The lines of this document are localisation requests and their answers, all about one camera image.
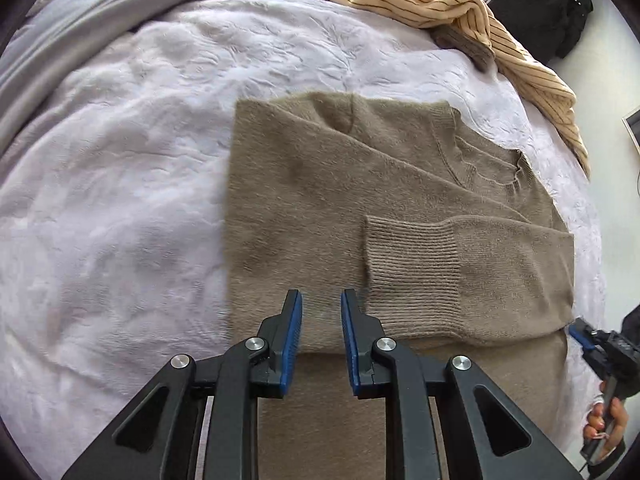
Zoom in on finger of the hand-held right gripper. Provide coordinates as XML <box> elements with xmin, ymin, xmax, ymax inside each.
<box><xmin>569</xmin><ymin>317</ymin><xmax>597</xmax><ymax>357</ymax></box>

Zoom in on grey knit cloth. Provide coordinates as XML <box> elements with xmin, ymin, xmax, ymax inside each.
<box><xmin>432</xmin><ymin>25</ymin><xmax>496</xmax><ymax>72</ymax></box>

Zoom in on brown knit sweater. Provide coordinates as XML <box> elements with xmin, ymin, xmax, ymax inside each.
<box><xmin>222</xmin><ymin>91</ymin><xmax>576</xmax><ymax>480</ymax></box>

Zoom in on grey duvet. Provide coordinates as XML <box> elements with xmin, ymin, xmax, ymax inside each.
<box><xmin>0</xmin><ymin>0</ymin><xmax>306</xmax><ymax>146</ymax></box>

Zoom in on lilac fleece bed blanket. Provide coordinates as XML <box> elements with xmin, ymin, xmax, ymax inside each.
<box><xmin>0</xmin><ymin>0</ymin><xmax>608</xmax><ymax>480</ymax></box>

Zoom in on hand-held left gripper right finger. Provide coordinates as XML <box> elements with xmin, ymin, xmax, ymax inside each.
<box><xmin>341</xmin><ymin>289</ymin><xmax>583</xmax><ymax>480</ymax></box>

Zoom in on white framed mirror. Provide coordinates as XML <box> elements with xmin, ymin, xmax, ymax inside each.
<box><xmin>622</xmin><ymin>106</ymin><xmax>640</xmax><ymax>157</ymax></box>

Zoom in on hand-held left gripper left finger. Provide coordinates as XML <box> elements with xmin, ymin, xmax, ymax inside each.
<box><xmin>62</xmin><ymin>289</ymin><xmax>304</xmax><ymax>480</ymax></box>

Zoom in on person's right hand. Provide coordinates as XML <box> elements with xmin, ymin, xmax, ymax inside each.
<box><xmin>582</xmin><ymin>379</ymin><xmax>629</xmax><ymax>461</ymax></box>

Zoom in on black clothes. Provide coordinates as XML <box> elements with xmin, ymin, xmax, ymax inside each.
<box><xmin>487</xmin><ymin>0</ymin><xmax>595</xmax><ymax>68</ymax></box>

